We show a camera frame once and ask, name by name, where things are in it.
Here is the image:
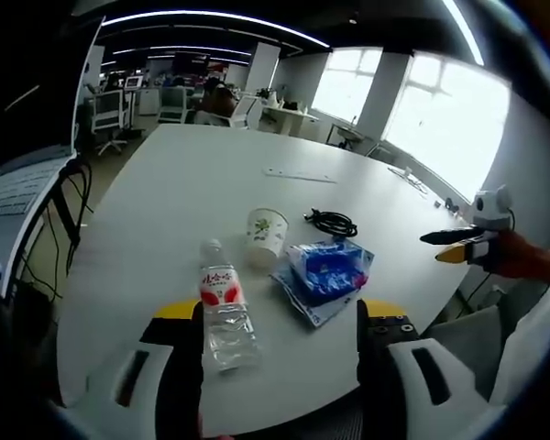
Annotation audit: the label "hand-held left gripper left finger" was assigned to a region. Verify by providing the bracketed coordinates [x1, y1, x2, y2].
[54, 297, 206, 440]

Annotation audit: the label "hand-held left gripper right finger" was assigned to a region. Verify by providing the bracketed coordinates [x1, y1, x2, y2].
[356, 298, 494, 440]

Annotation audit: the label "clear plastic water bottle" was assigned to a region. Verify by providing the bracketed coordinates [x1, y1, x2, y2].
[197, 237, 263, 373]

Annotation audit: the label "blue tissue packet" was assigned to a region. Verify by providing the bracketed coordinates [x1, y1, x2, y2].
[269, 238, 376, 328]

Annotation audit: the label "black cable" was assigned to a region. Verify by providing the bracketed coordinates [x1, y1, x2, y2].
[302, 208, 359, 238]

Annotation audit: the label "white paper cup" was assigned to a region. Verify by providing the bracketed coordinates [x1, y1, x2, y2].
[245, 207, 290, 270]

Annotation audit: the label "grey chair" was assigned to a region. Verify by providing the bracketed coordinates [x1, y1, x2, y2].
[424, 303, 506, 400]

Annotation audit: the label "person's white sleeve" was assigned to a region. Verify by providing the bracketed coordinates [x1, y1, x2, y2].
[488, 249, 550, 407]

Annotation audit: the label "white table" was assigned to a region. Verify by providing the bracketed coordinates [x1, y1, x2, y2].
[54, 123, 472, 436]

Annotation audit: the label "white flat ruler strip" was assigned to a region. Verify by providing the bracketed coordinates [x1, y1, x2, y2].
[261, 166, 338, 184]

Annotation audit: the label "white desk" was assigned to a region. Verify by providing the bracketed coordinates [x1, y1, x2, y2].
[261, 104, 321, 138]

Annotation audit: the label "white office chair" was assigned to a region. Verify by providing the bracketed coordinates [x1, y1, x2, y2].
[89, 88, 130, 157]
[157, 85, 189, 125]
[192, 96, 263, 131]

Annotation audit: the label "white laptop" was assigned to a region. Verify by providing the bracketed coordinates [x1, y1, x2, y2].
[0, 16, 107, 298]

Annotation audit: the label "white cable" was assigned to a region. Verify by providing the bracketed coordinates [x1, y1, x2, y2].
[387, 165, 430, 198]

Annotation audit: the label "black hanging cables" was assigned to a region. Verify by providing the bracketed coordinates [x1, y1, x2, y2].
[16, 158, 95, 303]

